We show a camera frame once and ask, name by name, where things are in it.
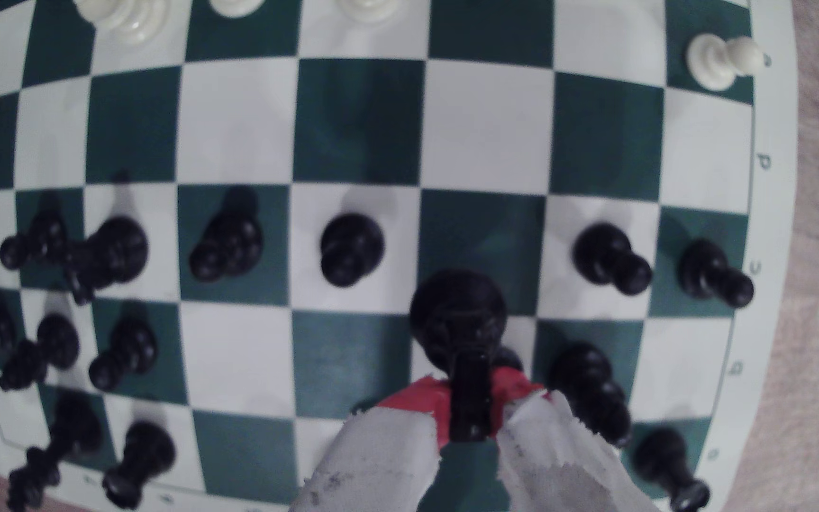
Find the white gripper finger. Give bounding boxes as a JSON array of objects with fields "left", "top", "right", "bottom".
[
  {"left": 289, "top": 377, "right": 453, "bottom": 512},
  {"left": 489, "top": 368, "right": 659, "bottom": 512}
]

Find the black chess knight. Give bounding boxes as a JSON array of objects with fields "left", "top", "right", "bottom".
[
  {"left": 409, "top": 269, "right": 509, "bottom": 443},
  {"left": 61, "top": 215, "right": 149, "bottom": 307}
]

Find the black chess bishop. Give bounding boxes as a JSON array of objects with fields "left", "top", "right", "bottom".
[{"left": 548, "top": 341, "right": 634, "bottom": 449}]

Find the black chess king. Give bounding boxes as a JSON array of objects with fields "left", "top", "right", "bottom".
[{"left": 6, "top": 391, "right": 105, "bottom": 512}]

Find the green and white chess mat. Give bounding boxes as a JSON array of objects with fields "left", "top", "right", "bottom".
[{"left": 0, "top": 0, "right": 801, "bottom": 512}]

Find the white chess pawn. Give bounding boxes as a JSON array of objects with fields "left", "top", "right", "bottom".
[
  {"left": 72, "top": 0, "right": 172, "bottom": 47},
  {"left": 337, "top": 0, "right": 401, "bottom": 24},
  {"left": 685, "top": 32, "right": 767, "bottom": 92},
  {"left": 207, "top": 0, "right": 268, "bottom": 19}
]

